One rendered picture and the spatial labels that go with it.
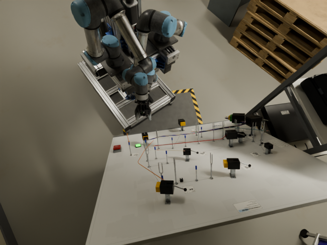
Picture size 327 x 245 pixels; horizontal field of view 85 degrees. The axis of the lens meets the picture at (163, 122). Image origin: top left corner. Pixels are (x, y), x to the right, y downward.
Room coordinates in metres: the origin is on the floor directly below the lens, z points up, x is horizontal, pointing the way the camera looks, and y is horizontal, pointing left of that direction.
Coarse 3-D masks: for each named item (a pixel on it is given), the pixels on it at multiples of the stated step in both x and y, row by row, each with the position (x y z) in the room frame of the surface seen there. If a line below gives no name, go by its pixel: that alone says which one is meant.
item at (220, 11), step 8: (216, 0) 3.58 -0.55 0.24; (224, 0) 3.46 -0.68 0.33; (232, 0) 3.36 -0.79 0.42; (240, 0) 3.26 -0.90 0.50; (248, 0) 3.54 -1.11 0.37; (208, 8) 3.66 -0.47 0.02; (216, 8) 3.54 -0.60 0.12; (224, 8) 3.42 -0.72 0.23; (232, 8) 3.32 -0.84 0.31; (224, 16) 3.38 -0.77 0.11; (232, 16) 3.28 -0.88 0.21
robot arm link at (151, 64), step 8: (104, 0) 0.84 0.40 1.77; (112, 0) 0.87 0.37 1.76; (112, 8) 0.85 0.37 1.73; (120, 8) 0.87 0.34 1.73; (112, 16) 0.83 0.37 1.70; (120, 16) 0.85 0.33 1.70; (120, 24) 0.82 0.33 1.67; (128, 24) 0.84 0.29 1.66; (120, 32) 0.81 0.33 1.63; (128, 32) 0.81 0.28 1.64; (128, 40) 0.78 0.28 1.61; (136, 40) 0.80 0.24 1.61; (136, 48) 0.76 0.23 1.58; (136, 56) 0.74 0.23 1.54; (144, 56) 0.75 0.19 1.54; (144, 64) 0.72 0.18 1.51; (152, 64) 0.74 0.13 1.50; (144, 72) 0.67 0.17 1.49
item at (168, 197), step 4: (164, 180) 0.07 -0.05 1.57; (168, 180) 0.08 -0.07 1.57; (172, 180) 0.08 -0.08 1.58; (160, 184) 0.05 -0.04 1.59; (164, 184) 0.06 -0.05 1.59; (168, 184) 0.06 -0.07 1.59; (172, 184) 0.06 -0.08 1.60; (160, 188) 0.04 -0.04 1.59; (164, 188) 0.04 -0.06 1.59; (168, 188) 0.04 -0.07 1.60; (172, 188) 0.05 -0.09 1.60; (180, 188) 0.05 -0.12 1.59; (184, 188) 0.06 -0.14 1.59; (160, 192) 0.02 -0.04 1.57; (164, 192) 0.02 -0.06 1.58; (168, 192) 0.03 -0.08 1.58; (172, 192) 0.03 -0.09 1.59; (168, 196) 0.01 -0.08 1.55; (168, 200) 0.00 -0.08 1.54
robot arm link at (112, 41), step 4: (104, 36) 1.00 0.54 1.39; (108, 36) 1.01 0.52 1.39; (112, 36) 1.02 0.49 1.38; (104, 40) 0.96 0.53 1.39; (108, 40) 0.97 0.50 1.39; (112, 40) 0.98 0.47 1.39; (116, 40) 0.99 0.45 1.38; (104, 44) 0.93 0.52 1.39; (108, 44) 0.93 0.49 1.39; (112, 44) 0.94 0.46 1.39; (116, 44) 0.96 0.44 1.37; (108, 48) 0.92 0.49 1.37; (112, 48) 0.94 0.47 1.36; (116, 48) 0.96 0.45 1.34; (108, 52) 0.90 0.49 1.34; (112, 52) 0.92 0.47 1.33; (116, 52) 0.95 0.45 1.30; (120, 52) 0.99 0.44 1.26; (112, 56) 0.93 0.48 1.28; (116, 56) 0.94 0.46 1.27
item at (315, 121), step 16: (304, 64) 0.85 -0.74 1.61; (288, 80) 0.83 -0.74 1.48; (272, 96) 0.82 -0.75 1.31; (288, 96) 0.75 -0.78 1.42; (304, 96) 0.75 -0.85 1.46; (256, 112) 0.84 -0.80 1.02; (304, 128) 0.54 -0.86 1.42; (320, 128) 0.54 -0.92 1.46; (304, 144) 0.60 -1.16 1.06; (320, 144) 0.62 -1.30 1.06
